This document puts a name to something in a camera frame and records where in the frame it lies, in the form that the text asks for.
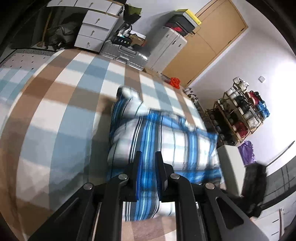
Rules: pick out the wooden door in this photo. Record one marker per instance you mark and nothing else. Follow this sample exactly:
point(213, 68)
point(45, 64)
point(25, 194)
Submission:
point(221, 24)

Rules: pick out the white bedside box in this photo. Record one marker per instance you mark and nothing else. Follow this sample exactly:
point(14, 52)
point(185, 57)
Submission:
point(232, 168)

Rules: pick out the silver hard-shell suitcase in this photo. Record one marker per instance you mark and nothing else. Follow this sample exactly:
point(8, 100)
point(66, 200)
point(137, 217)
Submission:
point(125, 55)

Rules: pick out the purple plastic bag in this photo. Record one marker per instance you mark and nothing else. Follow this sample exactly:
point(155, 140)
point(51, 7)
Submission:
point(247, 153)

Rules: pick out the black fluffy garment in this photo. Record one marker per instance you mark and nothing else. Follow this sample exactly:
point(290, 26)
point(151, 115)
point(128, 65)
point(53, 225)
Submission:
point(254, 188)

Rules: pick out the white drawer desk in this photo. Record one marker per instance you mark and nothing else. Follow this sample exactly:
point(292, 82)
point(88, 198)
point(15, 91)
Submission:
point(101, 17)

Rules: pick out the white tall cabinet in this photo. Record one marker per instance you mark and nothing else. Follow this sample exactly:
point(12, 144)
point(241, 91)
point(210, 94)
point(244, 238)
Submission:
point(163, 46)

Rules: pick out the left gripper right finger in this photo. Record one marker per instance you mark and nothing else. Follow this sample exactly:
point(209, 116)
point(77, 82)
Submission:
point(204, 212)

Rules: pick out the black yellow boxes stack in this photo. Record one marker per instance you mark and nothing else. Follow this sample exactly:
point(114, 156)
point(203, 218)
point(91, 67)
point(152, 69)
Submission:
point(183, 21)

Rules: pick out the blue white plaid blanket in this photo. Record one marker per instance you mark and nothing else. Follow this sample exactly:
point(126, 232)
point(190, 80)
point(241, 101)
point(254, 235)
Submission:
point(189, 149)

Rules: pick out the checked brown blue bedsheet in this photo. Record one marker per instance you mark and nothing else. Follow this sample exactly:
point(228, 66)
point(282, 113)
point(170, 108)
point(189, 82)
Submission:
point(55, 120)

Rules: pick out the orange plastic bag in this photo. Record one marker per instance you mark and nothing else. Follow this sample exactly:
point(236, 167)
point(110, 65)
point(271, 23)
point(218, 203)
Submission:
point(175, 82)

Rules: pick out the wooden shoe rack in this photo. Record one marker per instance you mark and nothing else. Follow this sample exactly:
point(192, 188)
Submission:
point(238, 114)

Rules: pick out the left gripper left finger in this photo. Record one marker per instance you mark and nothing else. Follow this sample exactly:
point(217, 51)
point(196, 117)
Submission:
point(94, 212)

